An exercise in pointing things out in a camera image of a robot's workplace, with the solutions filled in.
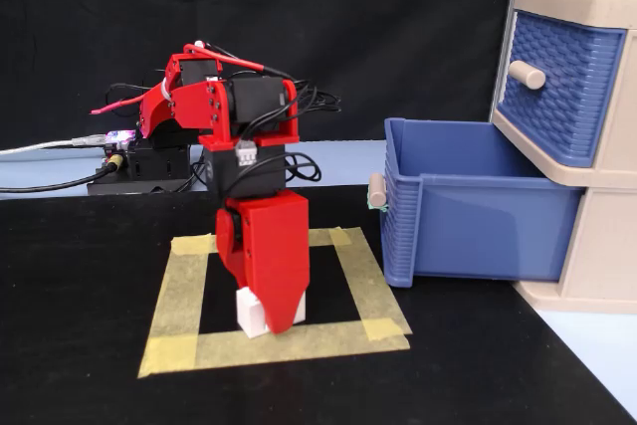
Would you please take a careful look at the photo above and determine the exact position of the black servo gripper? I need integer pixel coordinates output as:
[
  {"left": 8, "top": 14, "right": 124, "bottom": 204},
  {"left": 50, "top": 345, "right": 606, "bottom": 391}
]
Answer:
[{"left": 205, "top": 142, "right": 312, "bottom": 336}]

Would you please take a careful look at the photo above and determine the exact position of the white cube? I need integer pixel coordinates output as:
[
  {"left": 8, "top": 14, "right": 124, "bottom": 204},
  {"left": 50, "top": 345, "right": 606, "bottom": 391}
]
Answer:
[{"left": 235, "top": 286, "right": 308, "bottom": 339}]

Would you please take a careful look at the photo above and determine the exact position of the blue drawer with taped knob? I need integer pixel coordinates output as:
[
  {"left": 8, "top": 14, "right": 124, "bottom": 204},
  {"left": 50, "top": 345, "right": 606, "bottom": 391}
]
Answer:
[{"left": 367, "top": 116, "right": 584, "bottom": 290}]

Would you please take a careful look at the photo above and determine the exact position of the blue drawer with clean knob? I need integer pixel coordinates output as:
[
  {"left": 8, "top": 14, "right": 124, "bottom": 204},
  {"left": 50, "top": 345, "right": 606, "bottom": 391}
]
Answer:
[{"left": 495, "top": 10, "right": 627, "bottom": 169}]

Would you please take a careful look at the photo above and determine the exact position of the beige plastic drawer cabinet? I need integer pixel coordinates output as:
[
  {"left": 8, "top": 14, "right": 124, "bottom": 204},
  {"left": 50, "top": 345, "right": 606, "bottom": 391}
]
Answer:
[{"left": 490, "top": 0, "right": 637, "bottom": 316}]

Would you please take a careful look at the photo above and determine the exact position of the pink controller board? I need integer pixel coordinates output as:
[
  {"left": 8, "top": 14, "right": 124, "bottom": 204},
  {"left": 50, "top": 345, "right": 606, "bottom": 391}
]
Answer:
[{"left": 101, "top": 128, "right": 138, "bottom": 155}]

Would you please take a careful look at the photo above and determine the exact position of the black table mat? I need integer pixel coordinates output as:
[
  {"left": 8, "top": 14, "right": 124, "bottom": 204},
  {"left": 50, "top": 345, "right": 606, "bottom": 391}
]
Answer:
[{"left": 0, "top": 182, "right": 637, "bottom": 425}]

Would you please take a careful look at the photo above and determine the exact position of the black backdrop cloth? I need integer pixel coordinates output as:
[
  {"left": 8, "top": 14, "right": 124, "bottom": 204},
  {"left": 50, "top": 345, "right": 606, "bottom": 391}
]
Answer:
[{"left": 0, "top": 0, "right": 523, "bottom": 150}]

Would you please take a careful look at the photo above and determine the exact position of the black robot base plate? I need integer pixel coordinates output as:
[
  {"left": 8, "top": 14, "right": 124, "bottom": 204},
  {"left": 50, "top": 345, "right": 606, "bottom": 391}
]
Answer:
[{"left": 86, "top": 171, "right": 209, "bottom": 196}]

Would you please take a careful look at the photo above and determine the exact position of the red wire with black end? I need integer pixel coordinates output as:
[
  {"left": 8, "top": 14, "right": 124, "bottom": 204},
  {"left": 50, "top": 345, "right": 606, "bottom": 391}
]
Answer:
[{"left": 182, "top": 43, "right": 281, "bottom": 76}]

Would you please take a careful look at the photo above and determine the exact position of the pink red wire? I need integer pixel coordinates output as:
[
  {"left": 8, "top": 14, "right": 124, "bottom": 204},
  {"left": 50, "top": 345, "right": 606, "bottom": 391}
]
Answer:
[{"left": 89, "top": 96, "right": 166, "bottom": 116}]

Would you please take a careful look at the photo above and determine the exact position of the black power cable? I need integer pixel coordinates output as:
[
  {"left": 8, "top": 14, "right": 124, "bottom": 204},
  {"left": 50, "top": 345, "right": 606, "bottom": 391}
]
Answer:
[{"left": 0, "top": 154, "right": 125, "bottom": 194}]

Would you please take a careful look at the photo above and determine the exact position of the white USB cable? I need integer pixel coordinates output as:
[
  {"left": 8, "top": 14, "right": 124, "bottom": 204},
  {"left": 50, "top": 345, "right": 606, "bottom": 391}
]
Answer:
[{"left": 0, "top": 134, "right": 108, "bottom": 157}]

